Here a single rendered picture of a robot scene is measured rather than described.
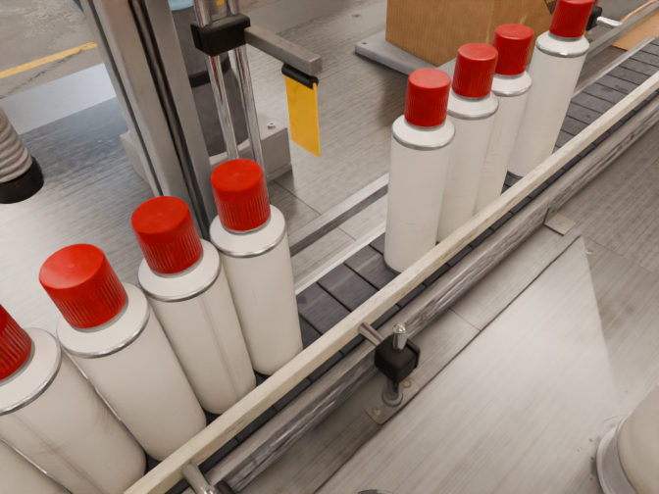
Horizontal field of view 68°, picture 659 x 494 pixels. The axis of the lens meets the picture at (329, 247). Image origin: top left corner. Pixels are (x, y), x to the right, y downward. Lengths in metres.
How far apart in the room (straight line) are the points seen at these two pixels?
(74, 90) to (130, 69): 0.67
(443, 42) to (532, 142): 0.36
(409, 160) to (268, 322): 0.17
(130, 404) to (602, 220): 0.58
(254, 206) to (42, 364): 0.14
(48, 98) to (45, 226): 0.36
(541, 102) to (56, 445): 0.53
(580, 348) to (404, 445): 0.19
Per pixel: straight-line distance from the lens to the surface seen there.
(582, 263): 0.57
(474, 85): 0.44
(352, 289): 0.50
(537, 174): 0.61
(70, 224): 0.74
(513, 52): 0.48
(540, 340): 0.49
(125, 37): 0.38
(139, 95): 0.40
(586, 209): 0.72
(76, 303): 0.28
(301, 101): 0.33
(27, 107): 1.05
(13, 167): 0.35
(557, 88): 0.59
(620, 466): 0.42
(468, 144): 0.46
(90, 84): 1.06
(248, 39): 0.35
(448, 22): 0.91
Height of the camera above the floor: 1.27
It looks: 46 degrees down
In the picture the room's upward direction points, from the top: 3 degrees counter-clockwise
